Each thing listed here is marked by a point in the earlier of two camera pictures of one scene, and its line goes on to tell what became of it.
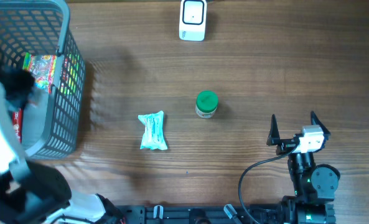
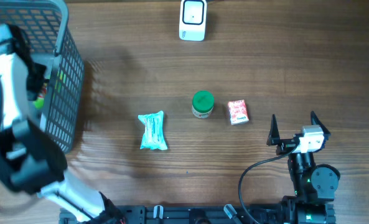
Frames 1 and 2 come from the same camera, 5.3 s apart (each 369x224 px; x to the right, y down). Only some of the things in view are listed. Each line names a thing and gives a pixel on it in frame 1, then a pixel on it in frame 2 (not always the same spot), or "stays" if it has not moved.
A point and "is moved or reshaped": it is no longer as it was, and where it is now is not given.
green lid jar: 206,103 is moved or reshaped
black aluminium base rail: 202,214 stays
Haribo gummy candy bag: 43,68 -> 39,101
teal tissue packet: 153,136 stays
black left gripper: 19,102 -> 35,91
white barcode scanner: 193,20 stays
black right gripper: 285,144 stays
